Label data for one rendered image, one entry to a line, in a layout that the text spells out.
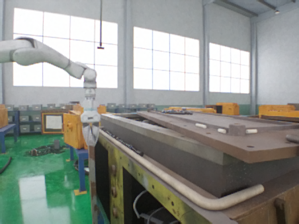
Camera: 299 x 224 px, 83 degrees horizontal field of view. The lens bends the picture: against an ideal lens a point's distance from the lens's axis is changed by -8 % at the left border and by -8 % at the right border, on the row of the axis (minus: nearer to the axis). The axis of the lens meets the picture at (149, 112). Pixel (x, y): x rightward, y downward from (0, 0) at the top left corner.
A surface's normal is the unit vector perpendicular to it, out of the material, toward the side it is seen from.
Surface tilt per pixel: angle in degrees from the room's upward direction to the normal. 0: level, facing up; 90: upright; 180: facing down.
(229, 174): 90
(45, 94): 90
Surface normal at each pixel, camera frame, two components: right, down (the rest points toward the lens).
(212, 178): -0.90, 0.03
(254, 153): 0.22, 0.06
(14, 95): 0.47, 0.05
